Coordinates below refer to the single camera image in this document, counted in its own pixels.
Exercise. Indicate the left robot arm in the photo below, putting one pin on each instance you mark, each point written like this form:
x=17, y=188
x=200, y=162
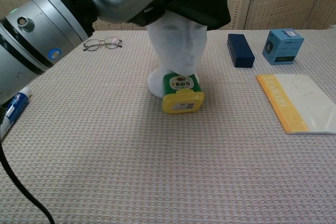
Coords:
x=34, y=37

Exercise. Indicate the white foam mannequin head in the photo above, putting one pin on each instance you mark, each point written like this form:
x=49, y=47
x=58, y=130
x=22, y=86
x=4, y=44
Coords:
x=176, y=45

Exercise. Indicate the thin-framed eyeglasses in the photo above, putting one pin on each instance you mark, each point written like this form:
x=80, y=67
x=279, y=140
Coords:
x=105, y=43

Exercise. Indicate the green yellow-lidded container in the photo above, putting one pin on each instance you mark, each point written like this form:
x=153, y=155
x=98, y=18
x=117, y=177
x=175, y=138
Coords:
x=182, y=98

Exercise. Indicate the navy glasses case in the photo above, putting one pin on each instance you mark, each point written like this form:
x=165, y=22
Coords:
x=241, y=51

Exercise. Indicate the blue white toothpaste tube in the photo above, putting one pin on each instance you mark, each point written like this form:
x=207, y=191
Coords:
x=15, y=108

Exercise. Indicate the light blue cube box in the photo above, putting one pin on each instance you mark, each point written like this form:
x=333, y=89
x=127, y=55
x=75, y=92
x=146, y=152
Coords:
x=283, y=48

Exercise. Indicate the woven checked tablecloth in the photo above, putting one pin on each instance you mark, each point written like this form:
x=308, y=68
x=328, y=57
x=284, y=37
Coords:
x=131, y=161

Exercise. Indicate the yellow white Lexicon notebook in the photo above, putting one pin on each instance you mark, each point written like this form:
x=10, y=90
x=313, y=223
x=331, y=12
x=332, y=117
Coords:
x=302, y=100

